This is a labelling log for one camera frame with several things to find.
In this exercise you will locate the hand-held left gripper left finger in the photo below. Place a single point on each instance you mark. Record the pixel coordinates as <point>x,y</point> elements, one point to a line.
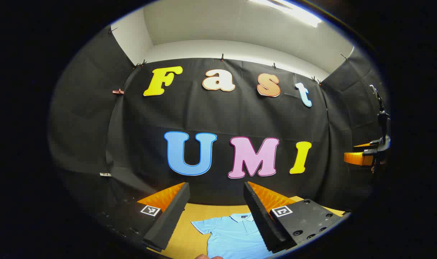
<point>170,219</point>

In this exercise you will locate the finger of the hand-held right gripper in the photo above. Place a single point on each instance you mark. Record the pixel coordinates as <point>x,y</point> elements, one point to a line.
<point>369,145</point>
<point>357,158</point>

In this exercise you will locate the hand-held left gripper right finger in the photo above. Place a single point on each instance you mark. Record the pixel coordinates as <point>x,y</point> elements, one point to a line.
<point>260,223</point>

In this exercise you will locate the light blue T-shirt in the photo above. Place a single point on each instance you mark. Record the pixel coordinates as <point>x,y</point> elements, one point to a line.
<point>233,237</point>

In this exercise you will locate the white cloth clip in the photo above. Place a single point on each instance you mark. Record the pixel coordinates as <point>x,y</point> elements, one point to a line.
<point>105,174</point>

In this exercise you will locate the copper cloth clip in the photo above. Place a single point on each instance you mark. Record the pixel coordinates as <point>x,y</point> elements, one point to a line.
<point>118,92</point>

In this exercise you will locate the row of black cloth clips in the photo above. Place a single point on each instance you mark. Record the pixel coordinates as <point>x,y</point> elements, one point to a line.
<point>222,57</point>

